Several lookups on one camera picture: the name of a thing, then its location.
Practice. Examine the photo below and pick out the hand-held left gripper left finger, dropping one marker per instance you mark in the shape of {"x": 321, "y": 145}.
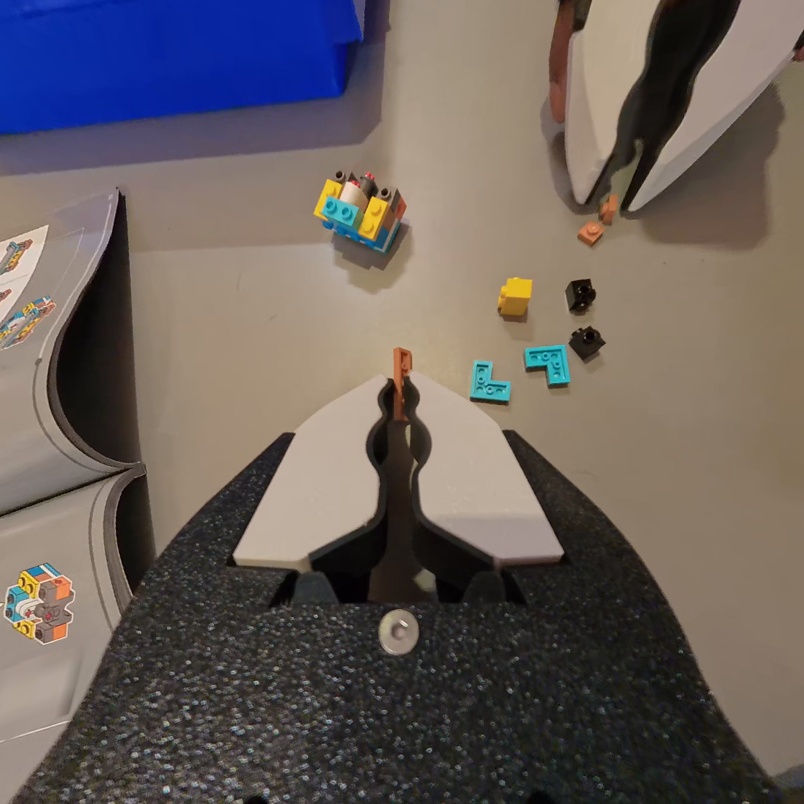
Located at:
{"x": 314, "y": 490}

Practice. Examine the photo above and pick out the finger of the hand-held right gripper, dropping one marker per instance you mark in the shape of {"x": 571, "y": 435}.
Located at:
{"x": 741, "y": 75}
{"x": 603, "y": 75}

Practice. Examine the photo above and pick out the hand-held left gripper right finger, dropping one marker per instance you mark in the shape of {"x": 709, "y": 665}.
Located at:
{"x": 483, "y": 490}

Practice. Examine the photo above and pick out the small orange square plate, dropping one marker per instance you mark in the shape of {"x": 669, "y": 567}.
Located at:
{"x": 591, "y": 233}
{"x": 608, "y": 210}

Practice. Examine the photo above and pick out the long orange toy plate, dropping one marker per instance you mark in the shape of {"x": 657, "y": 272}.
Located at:
{"x": 402, "y": 370}

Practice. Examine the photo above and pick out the multicoloured toy brick assembly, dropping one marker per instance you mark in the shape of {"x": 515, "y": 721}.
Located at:
{"x": 361, "y": 210}

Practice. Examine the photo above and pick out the blue plastic bin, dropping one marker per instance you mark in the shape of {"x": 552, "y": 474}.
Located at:
{"x": 176, "y": 63}

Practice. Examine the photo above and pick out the grey desk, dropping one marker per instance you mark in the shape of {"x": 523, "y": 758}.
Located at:
{"x": 251, "y": 301}

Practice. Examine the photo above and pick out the person's right hand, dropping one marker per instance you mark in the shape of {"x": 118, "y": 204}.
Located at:
{"x": 559, "y": 56}

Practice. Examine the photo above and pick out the teal L-shaped plate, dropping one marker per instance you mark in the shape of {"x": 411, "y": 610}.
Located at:
{"x": 548, "y": 361}
{"x": 487, "y": 384}

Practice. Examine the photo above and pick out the black toy brick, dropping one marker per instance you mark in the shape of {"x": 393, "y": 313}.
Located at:
{"x": 587, "y": 343}
{"x": 580, "y": 295}

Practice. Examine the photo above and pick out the yellow toy brick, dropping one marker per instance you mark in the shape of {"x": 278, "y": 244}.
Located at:
{"x": 516, "y": 296}

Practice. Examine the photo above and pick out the grey instruction booklet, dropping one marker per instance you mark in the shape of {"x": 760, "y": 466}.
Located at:
{"x": 37, "y": 439}

